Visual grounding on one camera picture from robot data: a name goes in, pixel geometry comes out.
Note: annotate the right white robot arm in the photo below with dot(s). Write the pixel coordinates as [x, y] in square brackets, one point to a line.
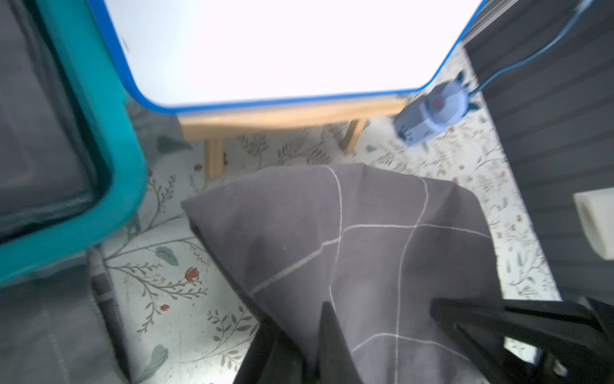
[595, 211]

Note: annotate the white board blue frame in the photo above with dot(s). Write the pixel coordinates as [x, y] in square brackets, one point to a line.
[191, 56]

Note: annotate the teal plastic basket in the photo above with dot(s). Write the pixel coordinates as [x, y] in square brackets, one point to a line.
[117, 152]

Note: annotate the beige grey pillowcase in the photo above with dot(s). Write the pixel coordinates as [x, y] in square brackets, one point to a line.
[47, 173]

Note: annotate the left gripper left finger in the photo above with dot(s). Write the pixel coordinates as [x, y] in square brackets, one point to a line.
[274, 358]

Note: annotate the floral table mat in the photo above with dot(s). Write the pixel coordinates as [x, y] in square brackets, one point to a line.
[182, 321]

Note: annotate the dark grey checked pillowcase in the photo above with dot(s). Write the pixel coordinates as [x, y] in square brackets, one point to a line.
[377, 245]

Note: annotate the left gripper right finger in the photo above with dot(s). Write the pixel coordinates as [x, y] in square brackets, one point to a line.
[532, 341]

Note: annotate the plain grey folded pillowcase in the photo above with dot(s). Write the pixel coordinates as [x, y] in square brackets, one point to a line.
[62, 325]

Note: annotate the blue desk lamp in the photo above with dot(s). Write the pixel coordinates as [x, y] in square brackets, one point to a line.
[432, 114]

